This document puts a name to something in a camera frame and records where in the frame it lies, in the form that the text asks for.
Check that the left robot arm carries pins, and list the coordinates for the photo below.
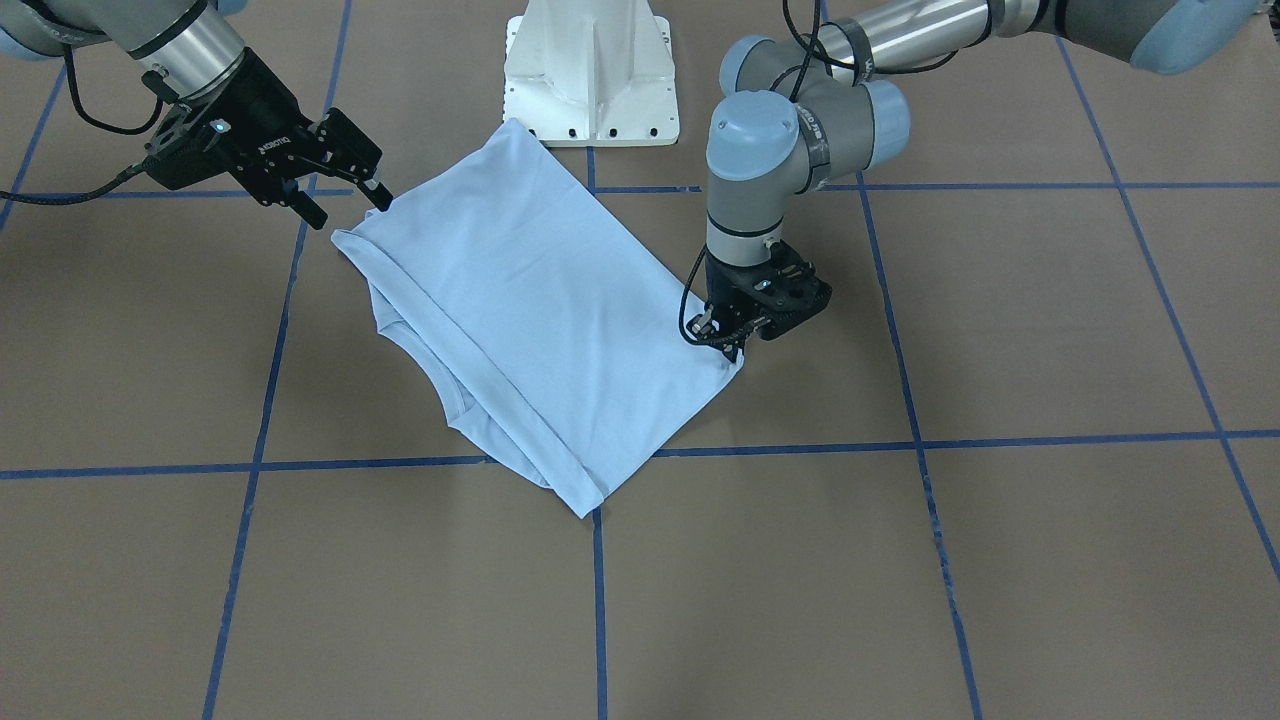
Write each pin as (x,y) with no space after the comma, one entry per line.
(822,105)

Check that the light blue t-shirt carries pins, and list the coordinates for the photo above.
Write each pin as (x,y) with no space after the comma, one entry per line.
(548,331)

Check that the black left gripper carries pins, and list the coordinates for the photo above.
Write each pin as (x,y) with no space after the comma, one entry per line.
(727,290)

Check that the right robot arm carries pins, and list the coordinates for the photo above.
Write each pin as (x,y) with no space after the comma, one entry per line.
(184,47)

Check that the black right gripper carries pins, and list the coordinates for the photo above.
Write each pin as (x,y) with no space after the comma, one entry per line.
(264,112)

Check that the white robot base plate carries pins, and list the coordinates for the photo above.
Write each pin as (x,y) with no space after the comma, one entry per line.
(591,74)

